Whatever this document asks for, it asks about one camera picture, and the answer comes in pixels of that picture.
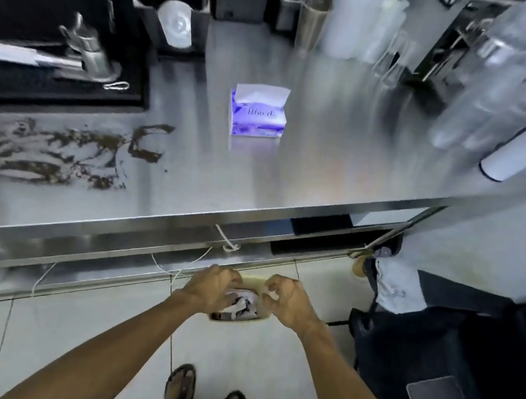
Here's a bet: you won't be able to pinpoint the person's left hand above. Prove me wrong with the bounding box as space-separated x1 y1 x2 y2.
177 259 246 321

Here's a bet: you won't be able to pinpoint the beige waste bin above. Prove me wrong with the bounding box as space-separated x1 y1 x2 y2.
208 271 282 330

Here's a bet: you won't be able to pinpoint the white cloth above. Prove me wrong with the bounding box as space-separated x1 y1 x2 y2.
367 255 436 320

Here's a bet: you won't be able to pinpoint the white string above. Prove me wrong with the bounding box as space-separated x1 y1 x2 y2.
30 199 244 325

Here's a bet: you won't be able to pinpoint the person's left forearm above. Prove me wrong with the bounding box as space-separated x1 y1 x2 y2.
0 267 197 399

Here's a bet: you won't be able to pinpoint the white plastic squeeze bottle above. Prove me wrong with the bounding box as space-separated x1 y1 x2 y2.
318 0 385 65

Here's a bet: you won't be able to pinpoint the silver espresso machine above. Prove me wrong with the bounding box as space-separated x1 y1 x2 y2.
389 0 526 115

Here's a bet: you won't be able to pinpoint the person's right forearm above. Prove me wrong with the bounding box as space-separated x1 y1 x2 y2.
286 318 437 399

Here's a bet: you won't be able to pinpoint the stained white tissue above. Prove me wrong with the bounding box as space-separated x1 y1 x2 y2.
219 287 263 325

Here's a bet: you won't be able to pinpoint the white flat handle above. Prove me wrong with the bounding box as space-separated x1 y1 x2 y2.
0 42 85 74

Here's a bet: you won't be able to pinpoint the black cup lid dispenser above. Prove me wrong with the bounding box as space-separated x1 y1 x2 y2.
122 0 215 59

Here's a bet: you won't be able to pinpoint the person's right hand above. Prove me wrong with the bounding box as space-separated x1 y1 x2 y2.
257 273 331 339

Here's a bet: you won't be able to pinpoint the stack of clear plastic cups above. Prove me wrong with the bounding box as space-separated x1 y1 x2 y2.
427 0 526 162

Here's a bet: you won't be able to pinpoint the black trash bag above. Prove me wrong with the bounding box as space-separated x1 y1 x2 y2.
339 242 526 399

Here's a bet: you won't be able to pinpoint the silver metal coffee tamper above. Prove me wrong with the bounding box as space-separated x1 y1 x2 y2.
51 9 129 85

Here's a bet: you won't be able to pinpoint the white cord loop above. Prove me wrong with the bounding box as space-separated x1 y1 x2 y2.
102 78 131 94

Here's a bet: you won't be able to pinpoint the clear plastic squeeze bottle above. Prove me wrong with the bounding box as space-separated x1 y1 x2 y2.
360 0 411 70

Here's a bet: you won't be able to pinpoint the purple white tissue packet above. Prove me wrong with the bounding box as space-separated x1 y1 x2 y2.
224 80 292 144

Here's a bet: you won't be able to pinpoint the person's left brown sandal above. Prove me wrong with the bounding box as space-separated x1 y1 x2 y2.
163 361 200 399

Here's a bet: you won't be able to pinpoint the black appliance with label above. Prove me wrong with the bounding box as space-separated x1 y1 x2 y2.
271 0 305 36

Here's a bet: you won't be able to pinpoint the black drip tray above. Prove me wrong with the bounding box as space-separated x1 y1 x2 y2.
0 0 164 135

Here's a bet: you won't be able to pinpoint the spilled brown coffee grounds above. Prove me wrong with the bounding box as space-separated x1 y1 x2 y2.
0 100 177 210

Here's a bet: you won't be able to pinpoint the stainless steel cup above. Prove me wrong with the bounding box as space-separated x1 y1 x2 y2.
293 0 334 56

